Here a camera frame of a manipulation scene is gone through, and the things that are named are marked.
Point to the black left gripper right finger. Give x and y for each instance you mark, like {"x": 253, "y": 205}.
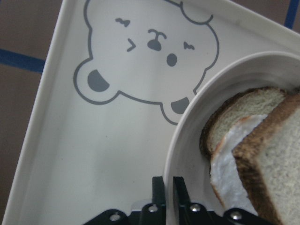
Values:
{"x": 181, "y": 195}

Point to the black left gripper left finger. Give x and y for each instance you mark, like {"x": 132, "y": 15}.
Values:
{"x": 158, "y": 191}

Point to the cream round plate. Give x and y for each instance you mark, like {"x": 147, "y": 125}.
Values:
{"x": 276, "y": 69}

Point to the bread slice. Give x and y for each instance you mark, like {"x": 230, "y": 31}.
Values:
{"x": 268, "y": 164}
{"x": 251, "y": 102}

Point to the fried egg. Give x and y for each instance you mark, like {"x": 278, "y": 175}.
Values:
{"x": 224, "y": 177}

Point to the cream bear serving tray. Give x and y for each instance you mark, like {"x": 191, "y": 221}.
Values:
{"x": 118, "y": 77}

